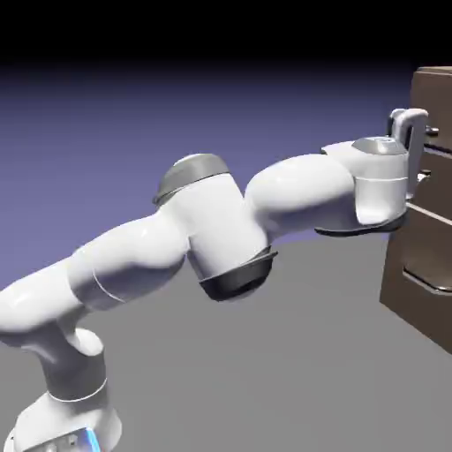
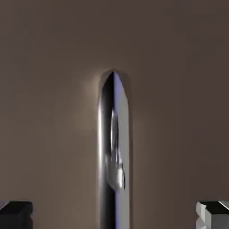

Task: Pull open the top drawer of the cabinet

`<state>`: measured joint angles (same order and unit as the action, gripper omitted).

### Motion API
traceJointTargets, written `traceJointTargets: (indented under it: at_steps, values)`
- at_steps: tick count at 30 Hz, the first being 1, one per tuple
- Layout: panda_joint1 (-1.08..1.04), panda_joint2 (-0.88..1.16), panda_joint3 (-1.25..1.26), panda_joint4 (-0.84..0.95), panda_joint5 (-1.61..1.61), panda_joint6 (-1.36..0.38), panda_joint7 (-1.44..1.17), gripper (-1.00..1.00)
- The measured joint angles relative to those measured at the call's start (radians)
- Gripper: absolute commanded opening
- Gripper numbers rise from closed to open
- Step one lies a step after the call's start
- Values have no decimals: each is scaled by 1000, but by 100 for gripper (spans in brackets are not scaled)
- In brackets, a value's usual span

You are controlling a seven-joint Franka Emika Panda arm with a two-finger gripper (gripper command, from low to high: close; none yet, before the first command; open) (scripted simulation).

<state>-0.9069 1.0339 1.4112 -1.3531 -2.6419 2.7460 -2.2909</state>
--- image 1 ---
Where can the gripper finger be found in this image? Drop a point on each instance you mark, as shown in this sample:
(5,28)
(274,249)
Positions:
(431,131)
(424,175)

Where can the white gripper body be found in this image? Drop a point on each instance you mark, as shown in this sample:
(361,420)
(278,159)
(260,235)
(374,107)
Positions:
(417,155)

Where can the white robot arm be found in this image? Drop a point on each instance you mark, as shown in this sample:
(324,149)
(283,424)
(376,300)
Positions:
(219,212)

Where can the small brown drawer front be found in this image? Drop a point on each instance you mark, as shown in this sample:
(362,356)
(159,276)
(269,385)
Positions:
(439,102)
(439,183)

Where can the large brown drawer front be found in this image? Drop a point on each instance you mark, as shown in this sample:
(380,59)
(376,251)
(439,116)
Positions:
(420,243)

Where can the brown wooden cabinet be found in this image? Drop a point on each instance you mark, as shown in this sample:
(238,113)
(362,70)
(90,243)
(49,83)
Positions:
(423,247)

